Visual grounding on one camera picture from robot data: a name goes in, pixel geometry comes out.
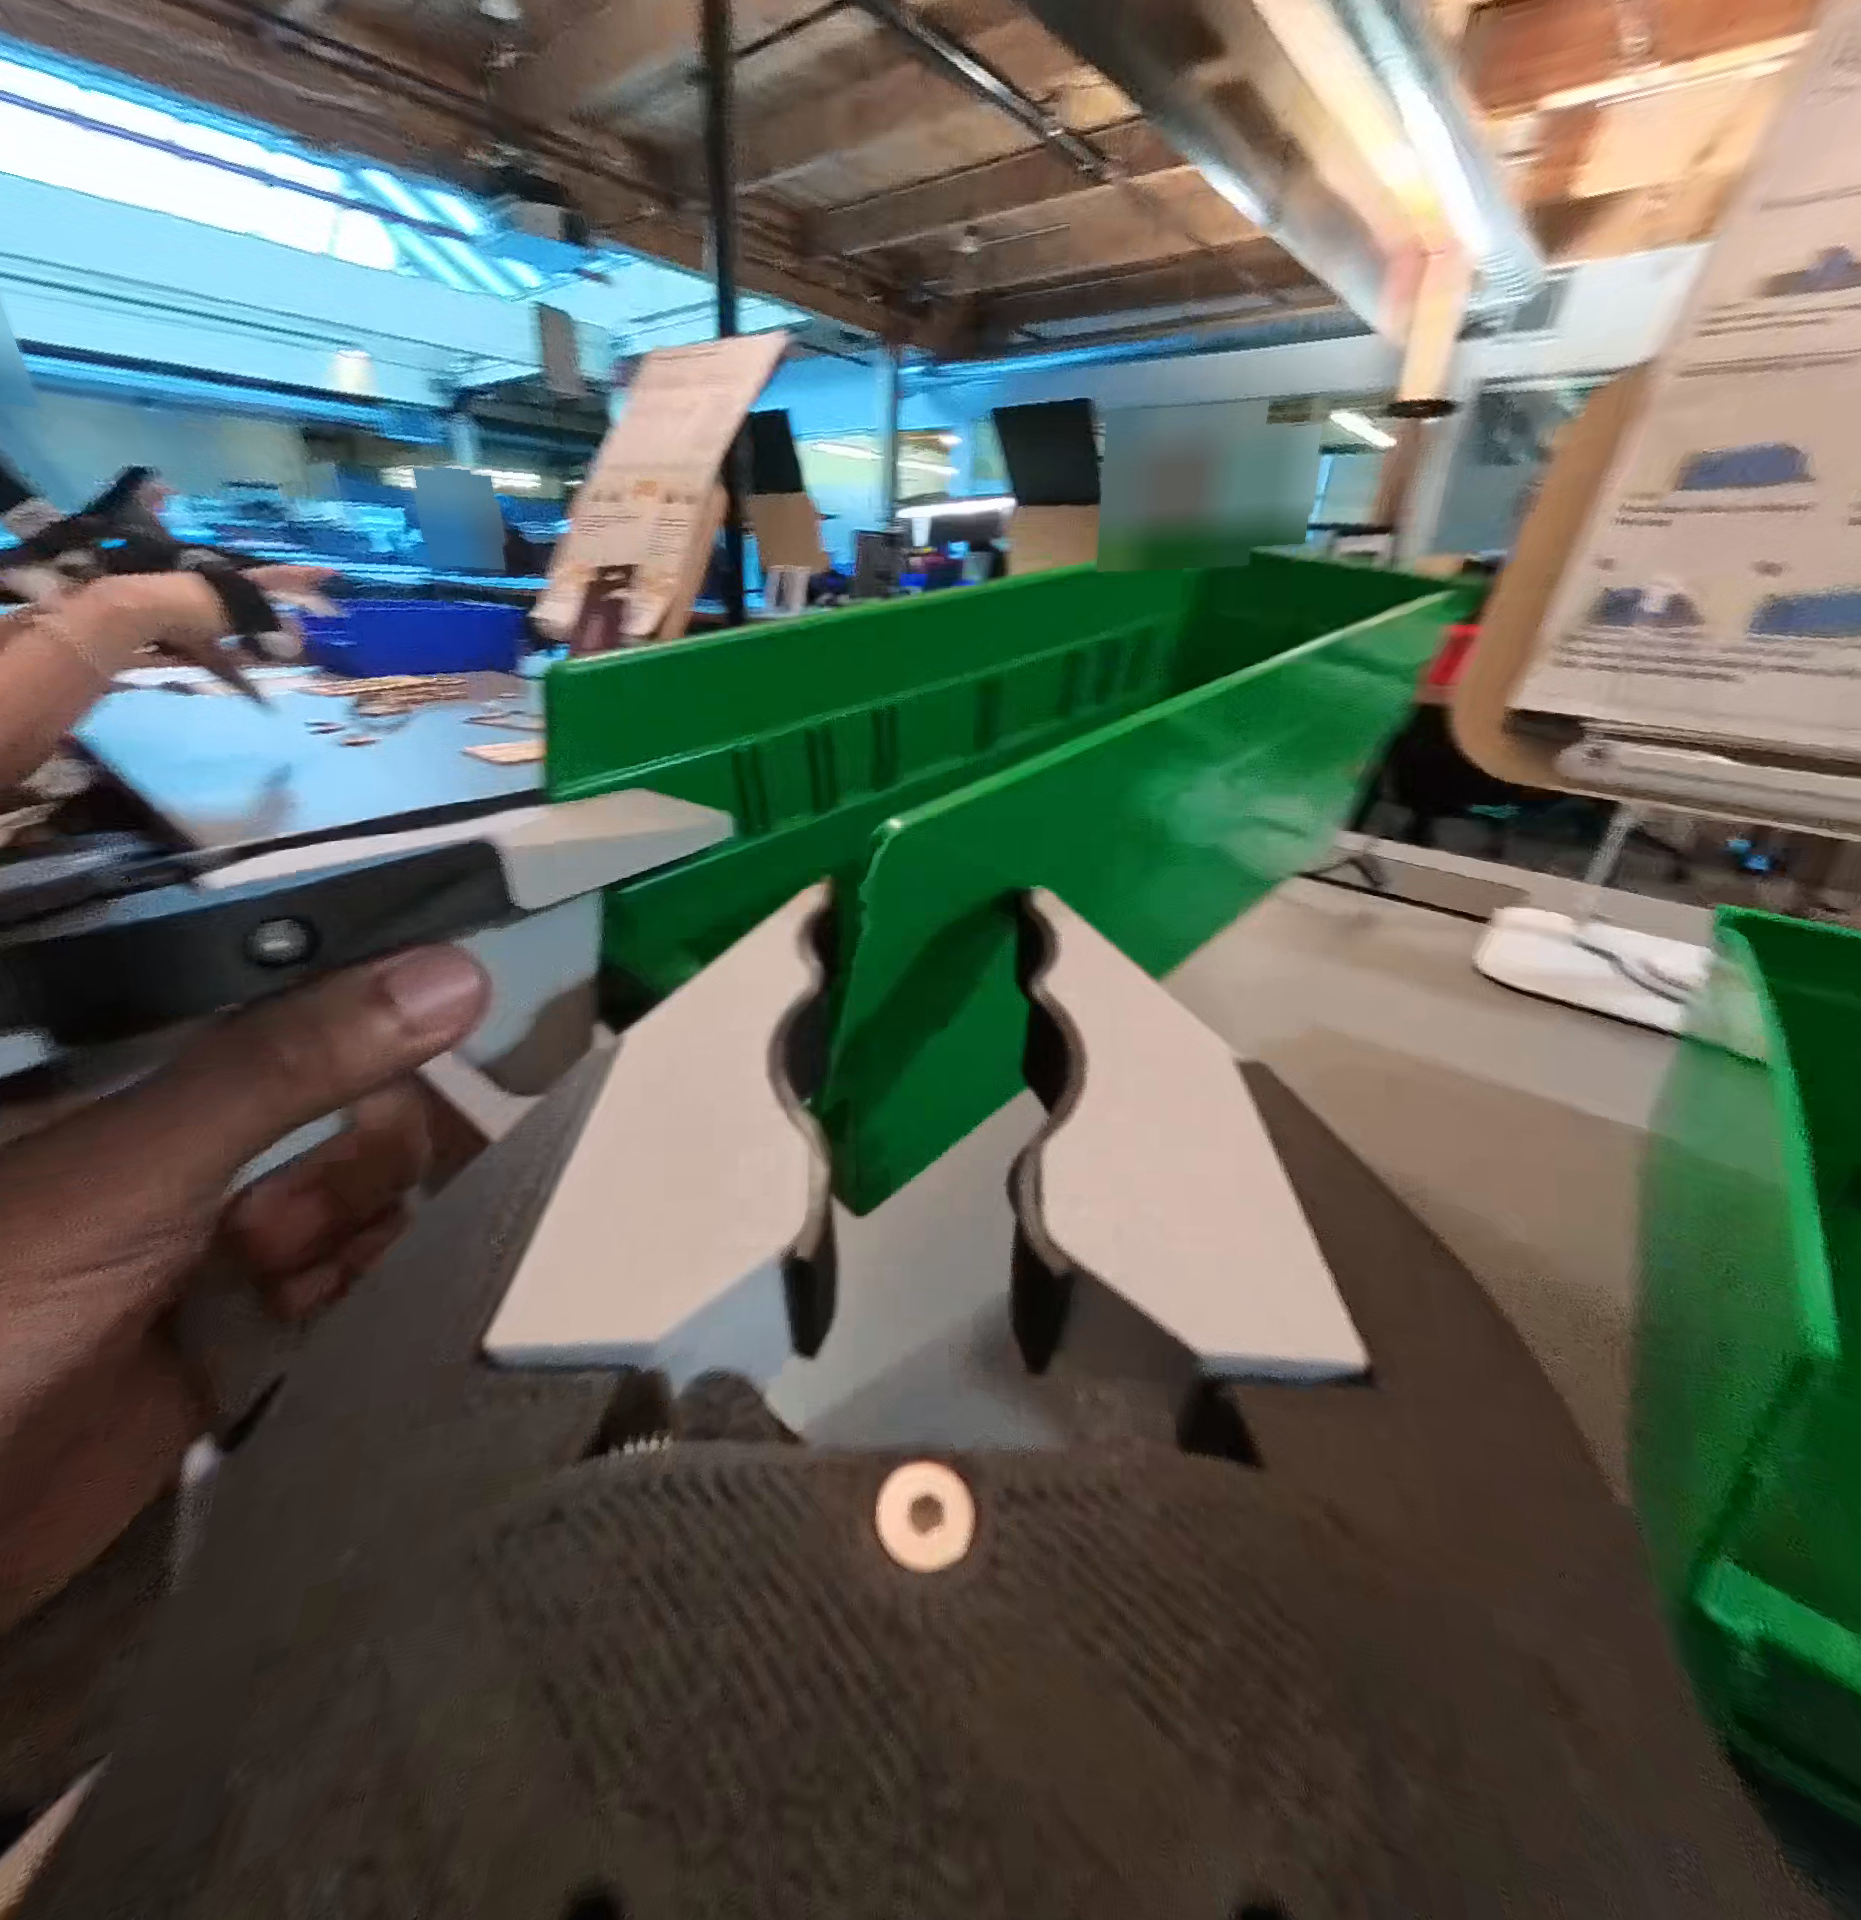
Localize black and tan stand board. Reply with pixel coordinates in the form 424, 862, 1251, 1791
989, 395, 1105, 575
739, 407, 832, 582

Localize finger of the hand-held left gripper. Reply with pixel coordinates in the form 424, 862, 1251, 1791
486, 790, 736, 917
448, 892, 617, 1096

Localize green plastic storage bin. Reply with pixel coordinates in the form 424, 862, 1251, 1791
543, 545, 1486, 1217
1632, 899, 1861, 1808

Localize black vertical pole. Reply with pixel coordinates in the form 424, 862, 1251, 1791
694, 0, 748, 625

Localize blue plastic bin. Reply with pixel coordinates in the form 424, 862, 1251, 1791
308, 597, 522, 681

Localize scattered wooden puzzle pieces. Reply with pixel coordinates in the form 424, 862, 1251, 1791
302, 671, 550, 770

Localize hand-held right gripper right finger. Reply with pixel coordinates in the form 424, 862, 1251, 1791
1008, 885, 1373, 1381

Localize white stand base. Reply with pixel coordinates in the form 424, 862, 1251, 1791
1473, 802, 1729, 1037

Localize grey desk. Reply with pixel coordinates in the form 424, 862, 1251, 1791
599, 832, 1742, 1517

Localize person's left hand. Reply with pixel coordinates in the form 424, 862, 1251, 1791
0, 948, 490, 1652

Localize cardboard clipboard with instruction sheet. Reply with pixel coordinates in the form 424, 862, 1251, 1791
529, 330, 792, 660

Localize silver air duct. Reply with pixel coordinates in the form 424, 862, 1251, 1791
1026, 0, 1547, 337

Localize grey table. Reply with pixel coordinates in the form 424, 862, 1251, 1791
74, 668, 550, 851

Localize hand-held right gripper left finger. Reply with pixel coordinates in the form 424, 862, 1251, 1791
484, 883, 839, 1373

